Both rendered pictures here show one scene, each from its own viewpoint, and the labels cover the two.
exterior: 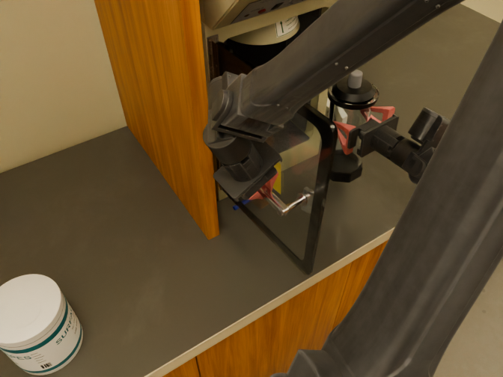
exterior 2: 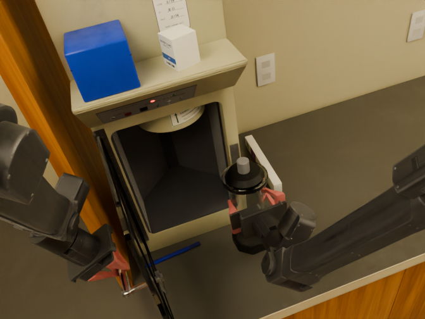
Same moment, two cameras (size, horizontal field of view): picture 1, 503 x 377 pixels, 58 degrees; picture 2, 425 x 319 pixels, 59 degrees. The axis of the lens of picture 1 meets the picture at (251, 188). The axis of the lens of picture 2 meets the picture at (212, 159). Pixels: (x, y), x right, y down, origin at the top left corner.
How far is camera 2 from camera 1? 0.44 m
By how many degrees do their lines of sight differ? 17
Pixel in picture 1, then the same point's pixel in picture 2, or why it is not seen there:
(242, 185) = (78, 269)
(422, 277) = not seen: outside the picture
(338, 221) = (239, 290)
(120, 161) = not seen: hidden behind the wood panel
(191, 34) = (45, 139)
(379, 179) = not seen: hidden behind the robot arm
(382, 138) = (258, 225)
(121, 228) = (63, 268)
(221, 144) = (36, 240)
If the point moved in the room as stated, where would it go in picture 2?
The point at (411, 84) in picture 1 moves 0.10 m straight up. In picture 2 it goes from (362, 154) to (365, 131)
